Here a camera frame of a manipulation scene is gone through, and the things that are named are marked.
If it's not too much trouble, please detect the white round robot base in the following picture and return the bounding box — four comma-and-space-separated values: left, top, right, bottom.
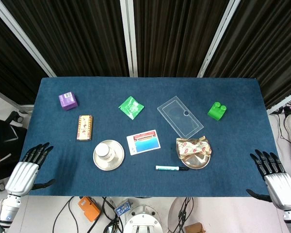
123, 203, 163, 233

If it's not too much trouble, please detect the picture card blue red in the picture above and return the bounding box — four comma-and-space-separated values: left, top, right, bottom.
126, 129, 162, 156

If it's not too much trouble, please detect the white small jar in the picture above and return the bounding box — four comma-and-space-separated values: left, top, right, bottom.
94, 142, 117, 162

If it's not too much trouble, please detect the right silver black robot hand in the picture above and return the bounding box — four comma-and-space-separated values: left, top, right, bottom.
246, 149, 291, 211

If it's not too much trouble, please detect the green sachet packet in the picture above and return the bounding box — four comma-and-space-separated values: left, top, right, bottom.
118, 96, 145, 120

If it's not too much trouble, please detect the person in dark clothes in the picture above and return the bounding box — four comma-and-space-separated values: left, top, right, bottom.
0, 116, 28, 185

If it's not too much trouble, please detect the brown patterned flat box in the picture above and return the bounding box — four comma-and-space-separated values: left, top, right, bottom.
76, 115, 93, 141

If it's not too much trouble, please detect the black pleated curtain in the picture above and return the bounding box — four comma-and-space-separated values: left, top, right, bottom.
133, 0, 230, 78
205, 0, 291, 110
0, 7, 49, 105
1, 0, 130, 77

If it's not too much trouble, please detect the black office chair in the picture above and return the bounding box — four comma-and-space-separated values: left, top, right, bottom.
0, 98, 27, 194

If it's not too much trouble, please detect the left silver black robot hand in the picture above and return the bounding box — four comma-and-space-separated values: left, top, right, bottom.
5, 142, 56, 197

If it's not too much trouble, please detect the gold red snack wrapper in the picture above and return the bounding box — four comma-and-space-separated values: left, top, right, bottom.
176, 135, 213, 160

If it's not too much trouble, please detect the black cable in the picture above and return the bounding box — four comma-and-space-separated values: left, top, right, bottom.
178, 197, 194, 233
271, 106, 291, 148
52, 196, 93, 233

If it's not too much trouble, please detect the white frame post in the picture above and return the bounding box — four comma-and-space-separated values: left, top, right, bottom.
197, 0, 241, 78
120, 0, 138, 78
0, 0, 57, 78

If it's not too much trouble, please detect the brown cardboard box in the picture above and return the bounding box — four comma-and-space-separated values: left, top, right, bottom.
184, 222, 206, 233

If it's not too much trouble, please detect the blue table cloth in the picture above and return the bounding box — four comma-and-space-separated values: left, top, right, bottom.
11, 77, 290, 198

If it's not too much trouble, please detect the green plastic block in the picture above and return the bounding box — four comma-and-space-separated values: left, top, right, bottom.
207, 101, 228, 122

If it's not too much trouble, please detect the blue circuit board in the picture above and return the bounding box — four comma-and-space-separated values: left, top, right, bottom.
114, 199, 132, 216

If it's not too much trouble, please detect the clear acrylic panel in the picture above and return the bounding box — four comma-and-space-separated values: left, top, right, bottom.
157, 96, 204, 140

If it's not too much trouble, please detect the grey round disc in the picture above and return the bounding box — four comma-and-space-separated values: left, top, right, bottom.
167, 197, 194, 233

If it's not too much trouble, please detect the purple cube box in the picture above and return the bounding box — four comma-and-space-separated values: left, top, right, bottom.
58, 91, 79, 112

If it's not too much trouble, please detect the orange device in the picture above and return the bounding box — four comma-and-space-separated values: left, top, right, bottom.
78, 196, 101, 222

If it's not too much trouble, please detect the white marker black cap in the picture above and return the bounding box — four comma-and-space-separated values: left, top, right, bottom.
155, 165, 190, 171

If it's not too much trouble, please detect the silver steel plate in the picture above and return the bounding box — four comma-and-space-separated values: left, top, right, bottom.
179, 138, 211, 170
93, 139, 125, 171

